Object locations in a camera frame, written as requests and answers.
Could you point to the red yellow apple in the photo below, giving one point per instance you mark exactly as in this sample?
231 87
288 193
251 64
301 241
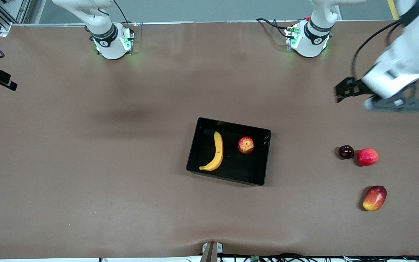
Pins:
246 145

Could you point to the black plastic box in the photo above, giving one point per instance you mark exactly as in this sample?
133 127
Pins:
238 171

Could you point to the yellow banana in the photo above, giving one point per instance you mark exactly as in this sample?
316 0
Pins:
217 153

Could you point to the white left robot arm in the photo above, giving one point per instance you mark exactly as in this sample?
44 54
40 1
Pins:
315 36

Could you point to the dark purple mangosteen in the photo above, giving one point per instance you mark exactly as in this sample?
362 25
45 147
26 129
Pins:
346 152

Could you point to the pink red peach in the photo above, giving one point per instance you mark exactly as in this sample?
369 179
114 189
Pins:
367 157

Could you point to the red yellow mango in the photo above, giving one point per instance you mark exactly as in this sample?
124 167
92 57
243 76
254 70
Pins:
374 198

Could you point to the aluminium frame profile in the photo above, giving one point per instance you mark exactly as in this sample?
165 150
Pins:
4 26

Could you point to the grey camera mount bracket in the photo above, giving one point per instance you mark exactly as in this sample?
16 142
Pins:
212 251

